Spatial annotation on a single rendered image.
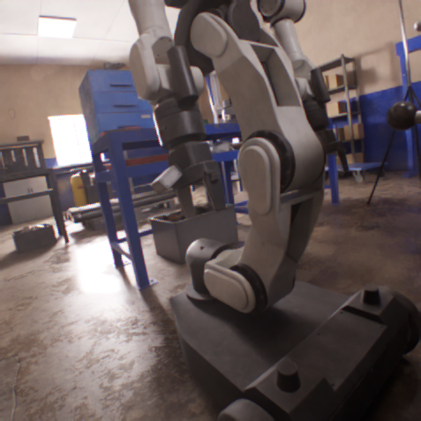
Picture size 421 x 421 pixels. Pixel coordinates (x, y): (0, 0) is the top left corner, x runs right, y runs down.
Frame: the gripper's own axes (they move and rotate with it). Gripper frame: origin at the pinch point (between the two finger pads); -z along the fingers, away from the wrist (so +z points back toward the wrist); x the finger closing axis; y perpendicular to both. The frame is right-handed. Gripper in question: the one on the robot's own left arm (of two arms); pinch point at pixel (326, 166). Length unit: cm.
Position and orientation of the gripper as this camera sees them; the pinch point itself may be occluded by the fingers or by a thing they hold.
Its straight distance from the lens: 81.0
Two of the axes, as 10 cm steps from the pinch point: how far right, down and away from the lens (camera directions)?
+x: 5.2, -1.6, -8.4
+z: -2.7, -9.6, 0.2
